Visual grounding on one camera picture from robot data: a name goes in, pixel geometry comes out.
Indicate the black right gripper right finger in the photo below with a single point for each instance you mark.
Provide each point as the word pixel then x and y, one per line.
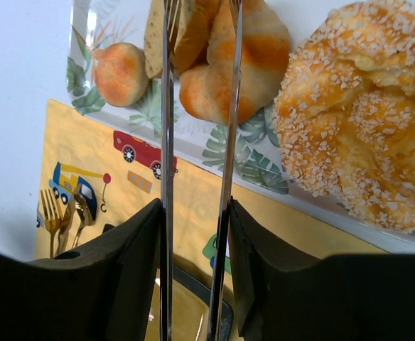
pixel 283 293

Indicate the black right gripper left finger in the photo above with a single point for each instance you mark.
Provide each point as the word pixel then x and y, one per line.
pixel 100 290

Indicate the sliced bread piece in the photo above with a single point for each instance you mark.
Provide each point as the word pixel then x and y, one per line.
pixel 193 34

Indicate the metal tongs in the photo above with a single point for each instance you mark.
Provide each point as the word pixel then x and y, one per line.
pixel 171 19

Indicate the sugar topped round bread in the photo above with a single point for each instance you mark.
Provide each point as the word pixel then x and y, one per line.
pixel 345 114

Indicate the gold knife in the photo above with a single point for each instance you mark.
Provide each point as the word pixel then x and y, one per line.
pixel 65 226

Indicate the gold spoon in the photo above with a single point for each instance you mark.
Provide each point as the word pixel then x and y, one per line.
pixel 86 218

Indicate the black square plate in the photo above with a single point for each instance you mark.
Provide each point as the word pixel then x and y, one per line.
pixel 190 308

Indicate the gold fork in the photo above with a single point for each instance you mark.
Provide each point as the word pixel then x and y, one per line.
pixel 53 215

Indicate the yellow vehicle print placemat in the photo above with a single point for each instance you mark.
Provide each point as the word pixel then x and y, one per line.
pixel 78 141

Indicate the small round bun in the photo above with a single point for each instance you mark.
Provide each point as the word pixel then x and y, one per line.
pixel 120 75

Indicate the twisted ring bread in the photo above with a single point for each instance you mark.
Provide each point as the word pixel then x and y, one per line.
pixel 205 90

